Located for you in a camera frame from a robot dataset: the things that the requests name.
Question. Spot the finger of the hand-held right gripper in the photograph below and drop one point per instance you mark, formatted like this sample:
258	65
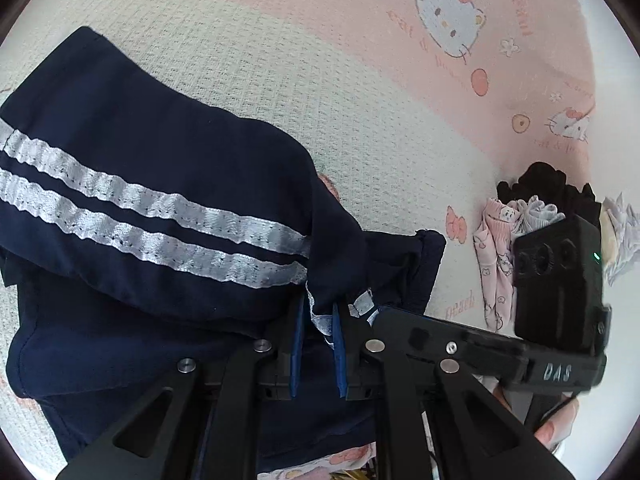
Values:
480	347

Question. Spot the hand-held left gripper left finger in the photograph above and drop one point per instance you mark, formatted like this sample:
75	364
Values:
296	345

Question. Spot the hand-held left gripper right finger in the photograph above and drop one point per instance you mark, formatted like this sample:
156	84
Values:
340	355

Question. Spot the navy shorts with white stripes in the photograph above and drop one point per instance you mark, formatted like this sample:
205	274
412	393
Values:
150	160

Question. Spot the person's right hand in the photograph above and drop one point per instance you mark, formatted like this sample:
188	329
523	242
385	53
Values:
555	425

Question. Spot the pink printed folded garment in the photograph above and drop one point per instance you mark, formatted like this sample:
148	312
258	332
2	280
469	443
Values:
492	270

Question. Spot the white printed folded garment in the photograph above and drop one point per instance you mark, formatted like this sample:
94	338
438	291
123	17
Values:
542	215

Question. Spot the cream folded garment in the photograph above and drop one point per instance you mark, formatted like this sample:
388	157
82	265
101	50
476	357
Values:
620	240

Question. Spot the pink and cream printed blanket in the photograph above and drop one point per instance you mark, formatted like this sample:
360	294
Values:
300	60

